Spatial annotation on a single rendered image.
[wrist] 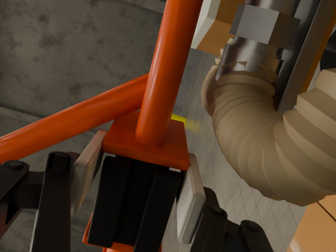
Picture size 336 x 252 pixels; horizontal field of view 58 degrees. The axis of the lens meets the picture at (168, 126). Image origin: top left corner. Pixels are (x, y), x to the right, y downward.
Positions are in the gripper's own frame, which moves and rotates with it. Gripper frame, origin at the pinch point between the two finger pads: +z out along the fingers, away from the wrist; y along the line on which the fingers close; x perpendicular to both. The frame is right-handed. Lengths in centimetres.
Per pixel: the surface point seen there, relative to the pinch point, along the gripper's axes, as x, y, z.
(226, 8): 38, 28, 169
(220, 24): 29, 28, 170
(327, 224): -30, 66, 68
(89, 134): -363, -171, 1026
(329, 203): -24, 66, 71
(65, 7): 30, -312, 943
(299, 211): -71, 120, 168
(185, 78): -73, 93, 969
